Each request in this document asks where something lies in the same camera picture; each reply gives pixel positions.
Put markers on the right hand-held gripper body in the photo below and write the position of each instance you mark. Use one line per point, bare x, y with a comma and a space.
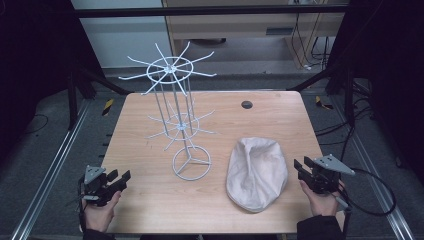
325, 176

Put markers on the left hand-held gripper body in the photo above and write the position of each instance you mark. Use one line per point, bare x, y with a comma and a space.
95, 188

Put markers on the beige cap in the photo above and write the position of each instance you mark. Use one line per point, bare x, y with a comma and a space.
256, 175

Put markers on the person's right hand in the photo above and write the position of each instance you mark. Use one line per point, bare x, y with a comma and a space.
321, 201

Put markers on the person's left hand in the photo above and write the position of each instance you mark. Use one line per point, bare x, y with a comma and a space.
100, 213

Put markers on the aluminium rail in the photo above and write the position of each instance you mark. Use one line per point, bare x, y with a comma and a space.
373, 173
50, 173

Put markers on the black metal frame bar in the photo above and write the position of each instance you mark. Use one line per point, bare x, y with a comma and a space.
200, 11

